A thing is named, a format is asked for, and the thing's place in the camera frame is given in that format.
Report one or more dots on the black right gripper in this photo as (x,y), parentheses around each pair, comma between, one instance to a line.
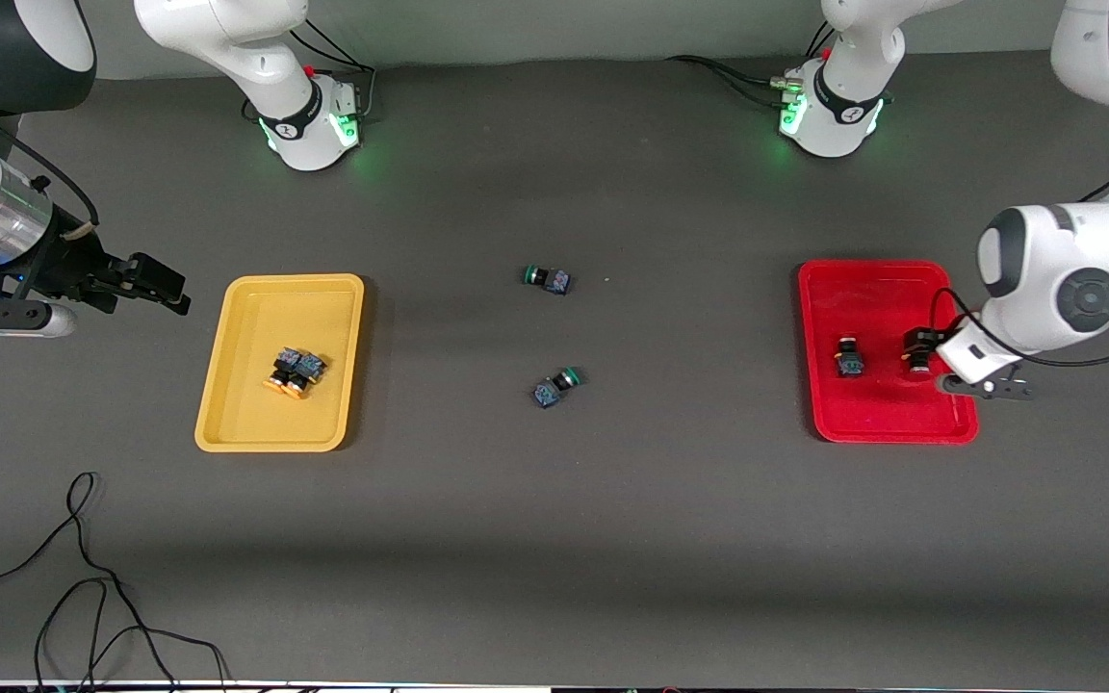
(66,264)

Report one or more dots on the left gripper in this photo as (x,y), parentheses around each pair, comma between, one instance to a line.
(919,340)

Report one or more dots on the red push button switch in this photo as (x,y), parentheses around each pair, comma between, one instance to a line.
(850,364)
(918,364)

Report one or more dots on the yellow push button switch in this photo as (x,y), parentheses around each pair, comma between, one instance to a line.
(283,366)
(312,367)

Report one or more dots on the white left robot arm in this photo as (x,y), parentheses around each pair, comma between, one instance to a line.
(1045,260)

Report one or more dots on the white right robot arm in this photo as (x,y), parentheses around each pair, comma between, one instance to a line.
(227,38)

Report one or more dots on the red plastic tray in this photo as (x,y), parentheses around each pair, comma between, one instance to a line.
(887,414)

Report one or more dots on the yellow plastic tray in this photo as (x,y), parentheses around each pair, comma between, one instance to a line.
(256,318)

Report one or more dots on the green push button switch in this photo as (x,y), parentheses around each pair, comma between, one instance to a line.
(554,281)
(550,392)

